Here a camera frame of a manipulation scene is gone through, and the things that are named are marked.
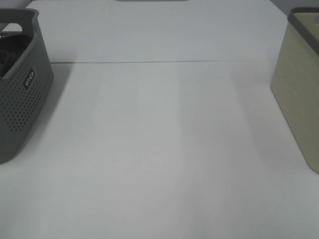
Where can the dark grey towel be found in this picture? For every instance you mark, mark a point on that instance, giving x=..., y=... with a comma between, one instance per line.
x=11, y=49

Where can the grey perforated plastic basket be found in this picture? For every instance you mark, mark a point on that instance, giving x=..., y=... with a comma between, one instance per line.
x=25, y=87

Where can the beige bin with grey rim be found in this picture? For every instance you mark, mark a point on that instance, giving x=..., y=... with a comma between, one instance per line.
x=295, y=82

